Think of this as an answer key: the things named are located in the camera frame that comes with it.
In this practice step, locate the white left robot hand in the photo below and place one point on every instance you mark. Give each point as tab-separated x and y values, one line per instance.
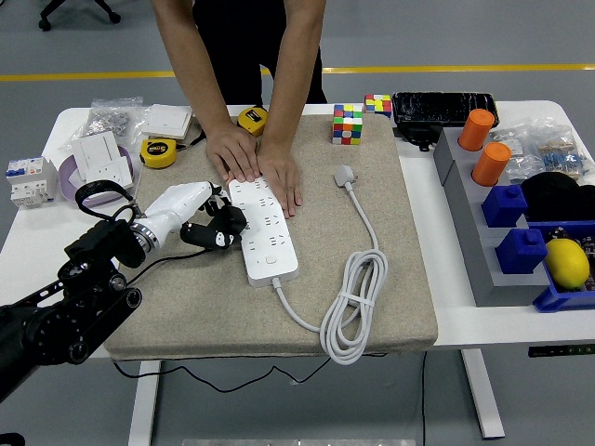
179	204

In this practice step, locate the person's left hand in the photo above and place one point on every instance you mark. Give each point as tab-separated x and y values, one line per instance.
281	174

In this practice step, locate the person's right hand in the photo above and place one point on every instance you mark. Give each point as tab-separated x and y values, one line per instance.
232	153

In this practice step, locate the black power adapter plug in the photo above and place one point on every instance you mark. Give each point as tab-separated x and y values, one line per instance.
232	220

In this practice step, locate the white power strip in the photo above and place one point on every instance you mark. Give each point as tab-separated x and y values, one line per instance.
269	251

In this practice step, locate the person's right forearm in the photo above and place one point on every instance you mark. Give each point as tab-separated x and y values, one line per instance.
190	56

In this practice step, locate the person's left forearm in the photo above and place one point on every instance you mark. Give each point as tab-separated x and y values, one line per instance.
295	69

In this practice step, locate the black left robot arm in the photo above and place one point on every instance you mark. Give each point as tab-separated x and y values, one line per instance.
70	316

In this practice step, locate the large colourful puzzle cube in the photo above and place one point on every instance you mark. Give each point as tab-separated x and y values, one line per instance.
347	124

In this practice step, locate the grey-brown mat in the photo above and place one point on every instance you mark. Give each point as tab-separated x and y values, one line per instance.
209	306

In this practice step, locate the person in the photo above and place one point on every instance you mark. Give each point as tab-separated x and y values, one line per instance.
241	46

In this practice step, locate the clear bag of screws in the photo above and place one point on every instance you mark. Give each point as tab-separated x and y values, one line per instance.
111	118

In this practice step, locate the purple bowl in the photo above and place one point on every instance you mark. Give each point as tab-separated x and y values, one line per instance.
67	179

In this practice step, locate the small colourful puzzle cube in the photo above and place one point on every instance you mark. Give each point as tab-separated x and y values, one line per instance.
377	106

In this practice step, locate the black device under box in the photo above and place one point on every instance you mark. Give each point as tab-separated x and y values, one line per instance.
418	135

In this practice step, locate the white circuit breaker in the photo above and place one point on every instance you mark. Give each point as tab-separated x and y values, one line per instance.
28	181

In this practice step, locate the black wrapped box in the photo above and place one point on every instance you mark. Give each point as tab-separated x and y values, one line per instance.
444	108

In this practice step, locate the orange cylinder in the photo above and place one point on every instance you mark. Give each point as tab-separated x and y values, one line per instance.
475	129
490	162

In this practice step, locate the white table leg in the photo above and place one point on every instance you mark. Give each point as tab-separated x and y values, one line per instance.
144	404
483	395

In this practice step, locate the grey stepped block holder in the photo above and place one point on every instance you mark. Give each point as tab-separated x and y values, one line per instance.
474	251

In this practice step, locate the black office chair base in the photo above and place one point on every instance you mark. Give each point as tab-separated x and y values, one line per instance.
74	9

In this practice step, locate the blue square block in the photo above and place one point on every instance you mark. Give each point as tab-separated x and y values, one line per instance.
504	206
520	253

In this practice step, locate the clear bag of small parts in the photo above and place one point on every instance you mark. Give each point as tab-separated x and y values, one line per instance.
520	158

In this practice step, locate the black cloth bundle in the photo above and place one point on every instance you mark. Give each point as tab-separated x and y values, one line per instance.
555	195

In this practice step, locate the clear bag of blue components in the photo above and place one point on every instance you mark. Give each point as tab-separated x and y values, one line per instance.
564	158

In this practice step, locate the yellow lemon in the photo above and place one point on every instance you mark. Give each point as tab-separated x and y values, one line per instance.
566	264

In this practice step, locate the blue plastic bin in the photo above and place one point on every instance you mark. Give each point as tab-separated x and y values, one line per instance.
558	299

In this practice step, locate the black table control panel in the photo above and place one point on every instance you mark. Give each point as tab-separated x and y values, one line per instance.
558	351

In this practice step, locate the white switch panel box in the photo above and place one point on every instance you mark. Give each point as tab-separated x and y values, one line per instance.
167	120

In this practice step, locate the white wall socket panel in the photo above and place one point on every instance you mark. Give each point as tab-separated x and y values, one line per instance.
109	174

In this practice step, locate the white wall switch panel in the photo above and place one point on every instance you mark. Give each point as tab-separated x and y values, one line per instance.
95	148

